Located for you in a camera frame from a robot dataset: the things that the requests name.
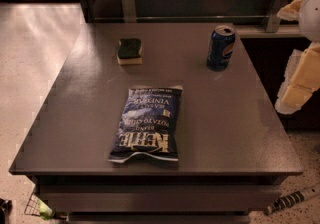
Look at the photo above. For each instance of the black white striped stick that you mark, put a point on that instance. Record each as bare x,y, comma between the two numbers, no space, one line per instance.
292,199

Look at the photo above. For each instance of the green yellow sponge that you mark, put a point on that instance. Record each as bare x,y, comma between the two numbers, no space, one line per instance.
129,51

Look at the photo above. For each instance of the right metal bracket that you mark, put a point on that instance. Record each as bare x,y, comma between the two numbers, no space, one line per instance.
272,21

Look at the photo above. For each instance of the left metal bracket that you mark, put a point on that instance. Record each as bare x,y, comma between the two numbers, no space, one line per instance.
129,11

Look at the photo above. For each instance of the blue kettle chips bag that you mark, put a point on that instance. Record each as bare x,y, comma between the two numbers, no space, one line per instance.
147,125

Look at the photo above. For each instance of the wire basket with green item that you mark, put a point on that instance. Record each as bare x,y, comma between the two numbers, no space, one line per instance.
37,208

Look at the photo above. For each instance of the metal bracket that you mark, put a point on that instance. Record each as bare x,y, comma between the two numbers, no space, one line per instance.
272,21
129,11

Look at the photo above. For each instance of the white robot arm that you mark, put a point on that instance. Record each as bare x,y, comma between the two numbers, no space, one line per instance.
309,21

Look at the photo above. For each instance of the blue pepsi can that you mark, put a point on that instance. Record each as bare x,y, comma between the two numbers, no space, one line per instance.
221,46

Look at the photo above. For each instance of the dark grey table cabinet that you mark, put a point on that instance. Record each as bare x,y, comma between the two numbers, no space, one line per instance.
233,152

